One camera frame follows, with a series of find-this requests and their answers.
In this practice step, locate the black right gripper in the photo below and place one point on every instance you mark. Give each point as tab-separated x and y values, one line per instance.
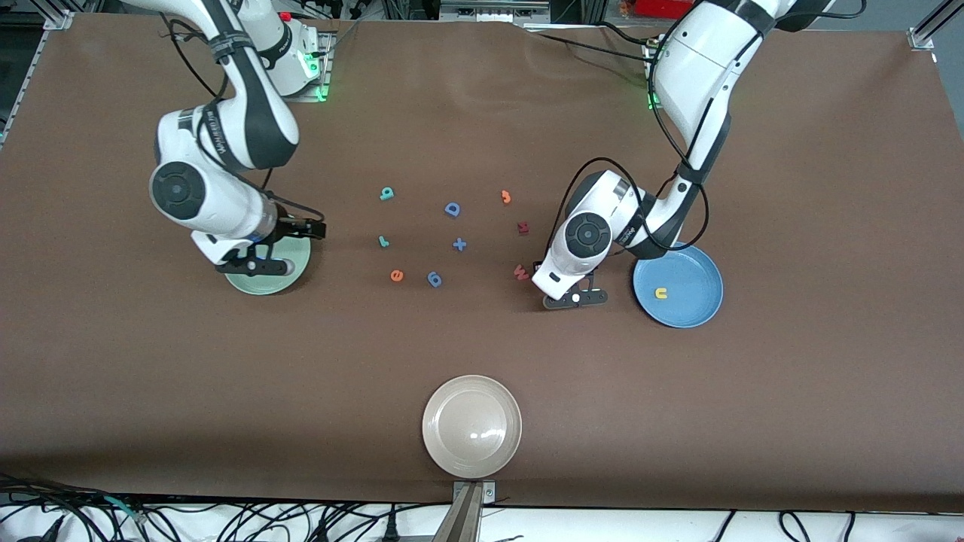
290	227

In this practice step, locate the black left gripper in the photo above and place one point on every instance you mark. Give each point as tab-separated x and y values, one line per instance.
535	263

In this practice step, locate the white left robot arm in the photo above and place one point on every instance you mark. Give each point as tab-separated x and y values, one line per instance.
693	68

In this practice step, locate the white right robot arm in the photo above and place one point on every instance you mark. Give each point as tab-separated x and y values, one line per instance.
233	207

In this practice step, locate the pink foam letter W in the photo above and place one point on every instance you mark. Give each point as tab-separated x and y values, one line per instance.
520	269

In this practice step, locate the pale green plate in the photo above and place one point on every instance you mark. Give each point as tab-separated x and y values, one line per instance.
263	284

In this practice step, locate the blue foam letter D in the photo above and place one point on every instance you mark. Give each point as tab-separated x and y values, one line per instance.
447	209

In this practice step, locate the blue foam number six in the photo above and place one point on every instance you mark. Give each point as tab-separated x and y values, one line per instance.
430	278

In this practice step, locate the blue plate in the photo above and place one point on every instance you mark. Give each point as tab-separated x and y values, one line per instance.
685	309

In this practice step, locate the beige plate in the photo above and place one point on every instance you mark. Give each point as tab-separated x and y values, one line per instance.
471	427

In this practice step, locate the brown table cover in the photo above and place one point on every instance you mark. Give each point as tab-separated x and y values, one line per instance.
151	376

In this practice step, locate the red box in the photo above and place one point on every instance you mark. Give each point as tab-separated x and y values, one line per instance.
666	7

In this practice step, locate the black power plug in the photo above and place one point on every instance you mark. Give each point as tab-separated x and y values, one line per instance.
391	531

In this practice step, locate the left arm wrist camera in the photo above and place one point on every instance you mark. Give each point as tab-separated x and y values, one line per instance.
576	299

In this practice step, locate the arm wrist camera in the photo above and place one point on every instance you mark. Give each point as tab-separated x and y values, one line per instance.
256	265
576	299

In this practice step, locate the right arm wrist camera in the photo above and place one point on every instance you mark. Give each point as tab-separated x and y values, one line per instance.
256	265

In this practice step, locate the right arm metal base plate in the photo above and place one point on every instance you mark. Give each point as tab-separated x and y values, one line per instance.
327	68

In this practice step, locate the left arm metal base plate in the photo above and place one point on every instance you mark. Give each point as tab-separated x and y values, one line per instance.
652	104

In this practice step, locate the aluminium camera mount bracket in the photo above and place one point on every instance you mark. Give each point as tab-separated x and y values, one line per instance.
467	512

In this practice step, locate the silver frame rail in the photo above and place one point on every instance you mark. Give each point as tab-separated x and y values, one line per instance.
489	11

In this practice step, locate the aluminium frame post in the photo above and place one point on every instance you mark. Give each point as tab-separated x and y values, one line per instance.
930	26
59	20

